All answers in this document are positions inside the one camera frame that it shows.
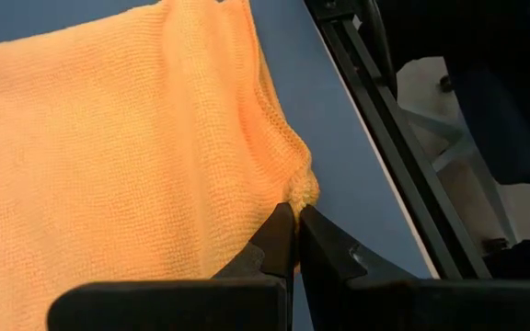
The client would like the blue-grey table mat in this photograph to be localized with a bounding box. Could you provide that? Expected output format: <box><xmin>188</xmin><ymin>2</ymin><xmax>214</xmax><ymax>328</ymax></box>
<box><xmin>0</xmin><ymin>0</ymin><xmax>437</xmax><ymax>331</ymax></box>

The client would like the yellow microfibre towel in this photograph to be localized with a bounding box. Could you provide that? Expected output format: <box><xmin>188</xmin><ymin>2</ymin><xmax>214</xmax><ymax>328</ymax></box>
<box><xmin>0</xmin><ymin>0</ymin><xmax>320</xmax><ymax>331</ymax></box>

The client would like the dark office chair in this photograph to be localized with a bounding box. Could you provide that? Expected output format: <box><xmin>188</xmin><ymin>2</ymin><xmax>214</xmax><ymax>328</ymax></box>
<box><xmin>396</xmin><ymin>0</ymin><xmax>530</xmax><ymax>280</ymax></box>

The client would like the black metal table frame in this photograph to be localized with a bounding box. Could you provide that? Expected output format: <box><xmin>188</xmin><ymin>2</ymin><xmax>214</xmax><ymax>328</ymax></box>
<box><xmin>304</xmin><ymin>0</ymin><xmax>491</xmax><ymax>280</ymax></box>

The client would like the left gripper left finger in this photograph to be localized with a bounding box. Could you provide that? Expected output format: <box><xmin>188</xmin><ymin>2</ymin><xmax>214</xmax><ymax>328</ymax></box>
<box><xmin>47</xmin><ymin>201</ymin><xmax>297</xmax><ymax>331</ymax></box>

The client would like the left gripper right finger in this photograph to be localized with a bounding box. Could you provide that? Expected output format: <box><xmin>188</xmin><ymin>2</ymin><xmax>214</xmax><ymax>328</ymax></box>
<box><xmin>299</xmin><ymin>205</ymin><xmax>530</xmax><ymax>331</ymax></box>

